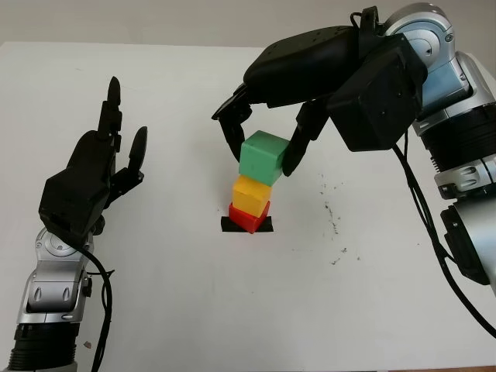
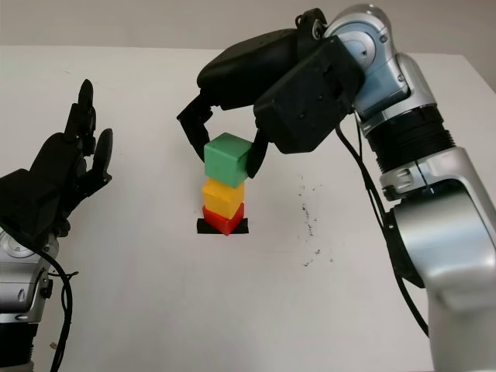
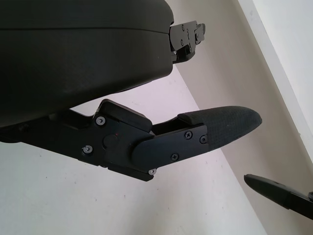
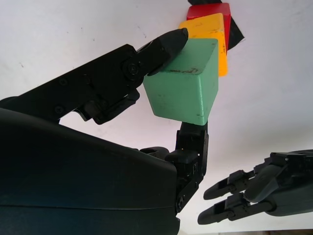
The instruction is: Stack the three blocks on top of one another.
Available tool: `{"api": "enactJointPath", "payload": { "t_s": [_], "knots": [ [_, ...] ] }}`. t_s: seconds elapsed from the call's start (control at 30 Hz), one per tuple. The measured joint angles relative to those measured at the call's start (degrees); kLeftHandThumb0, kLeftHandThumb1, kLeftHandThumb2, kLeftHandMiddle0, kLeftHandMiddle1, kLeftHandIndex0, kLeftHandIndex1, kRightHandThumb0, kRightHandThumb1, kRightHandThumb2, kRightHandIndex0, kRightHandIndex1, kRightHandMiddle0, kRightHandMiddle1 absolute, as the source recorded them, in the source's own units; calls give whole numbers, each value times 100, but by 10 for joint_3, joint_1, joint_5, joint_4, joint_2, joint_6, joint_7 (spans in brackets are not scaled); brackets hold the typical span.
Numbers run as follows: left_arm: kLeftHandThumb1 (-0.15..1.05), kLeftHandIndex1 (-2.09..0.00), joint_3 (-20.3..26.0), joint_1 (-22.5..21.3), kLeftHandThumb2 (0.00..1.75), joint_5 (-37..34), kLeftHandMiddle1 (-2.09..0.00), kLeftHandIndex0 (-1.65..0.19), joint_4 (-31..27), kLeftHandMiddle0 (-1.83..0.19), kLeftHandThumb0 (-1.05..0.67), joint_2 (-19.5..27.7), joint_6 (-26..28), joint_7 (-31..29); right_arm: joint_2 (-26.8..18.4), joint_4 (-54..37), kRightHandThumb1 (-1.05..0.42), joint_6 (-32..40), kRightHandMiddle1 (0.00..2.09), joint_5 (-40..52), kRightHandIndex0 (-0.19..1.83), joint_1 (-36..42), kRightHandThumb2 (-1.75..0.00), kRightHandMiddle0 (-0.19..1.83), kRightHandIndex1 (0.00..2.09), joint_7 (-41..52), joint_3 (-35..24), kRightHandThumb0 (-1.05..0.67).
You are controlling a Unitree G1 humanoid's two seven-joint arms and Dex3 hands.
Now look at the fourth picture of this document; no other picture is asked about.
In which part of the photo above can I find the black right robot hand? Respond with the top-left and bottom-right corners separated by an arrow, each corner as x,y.
0,27 -> 210,235

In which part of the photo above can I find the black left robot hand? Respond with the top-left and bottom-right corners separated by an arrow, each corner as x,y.
197,149 -> 313,225

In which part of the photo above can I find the green cube block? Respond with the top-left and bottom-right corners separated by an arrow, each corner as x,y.
142,38 -> 219,126

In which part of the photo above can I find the yellow cube block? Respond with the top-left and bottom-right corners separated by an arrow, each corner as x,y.
178,13 -> 229,78

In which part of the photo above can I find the red cube block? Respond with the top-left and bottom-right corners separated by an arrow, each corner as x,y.
186,2 -> 232,51

